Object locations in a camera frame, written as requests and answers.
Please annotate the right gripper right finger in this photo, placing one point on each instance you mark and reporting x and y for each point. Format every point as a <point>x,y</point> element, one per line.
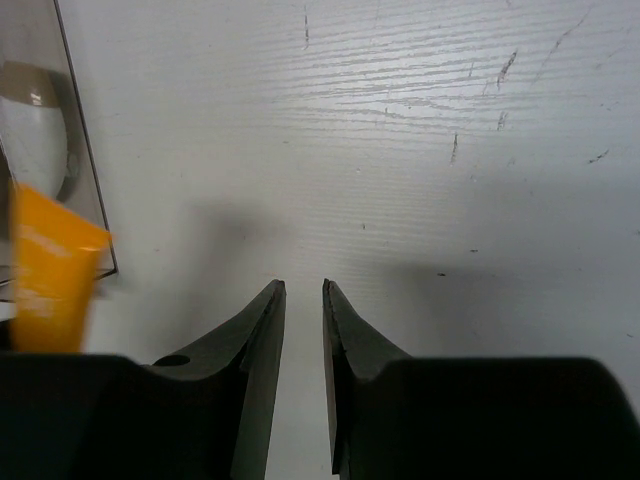
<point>395,416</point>

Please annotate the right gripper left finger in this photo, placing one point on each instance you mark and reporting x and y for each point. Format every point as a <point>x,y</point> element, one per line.
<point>202,412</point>

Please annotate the orange tube white cap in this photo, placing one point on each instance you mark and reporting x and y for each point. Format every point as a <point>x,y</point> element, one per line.
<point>55,260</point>

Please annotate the white oval compact case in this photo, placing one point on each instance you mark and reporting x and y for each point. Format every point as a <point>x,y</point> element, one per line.
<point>35,133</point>

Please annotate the right clear organizer bin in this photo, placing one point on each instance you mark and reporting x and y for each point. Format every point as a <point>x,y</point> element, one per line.
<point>32,31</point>

